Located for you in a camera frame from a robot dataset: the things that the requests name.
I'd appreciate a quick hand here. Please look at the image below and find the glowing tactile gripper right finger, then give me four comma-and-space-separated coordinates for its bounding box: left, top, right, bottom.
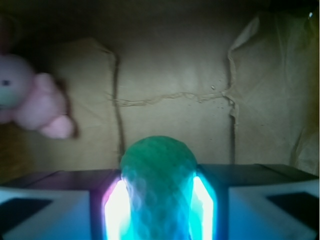
192, 164, 320, 240

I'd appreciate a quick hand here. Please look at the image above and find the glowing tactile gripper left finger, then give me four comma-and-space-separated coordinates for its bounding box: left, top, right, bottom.
0, 169, 130, 240

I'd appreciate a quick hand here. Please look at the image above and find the green ball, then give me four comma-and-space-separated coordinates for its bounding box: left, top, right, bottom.
120, 135, 197, 240

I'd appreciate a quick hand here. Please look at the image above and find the pink plush bunny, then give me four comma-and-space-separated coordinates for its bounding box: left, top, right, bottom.
0, 54, 75, 139

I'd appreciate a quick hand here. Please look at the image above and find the brown paper bag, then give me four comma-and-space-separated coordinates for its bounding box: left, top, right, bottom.
0, 0, 320, 183

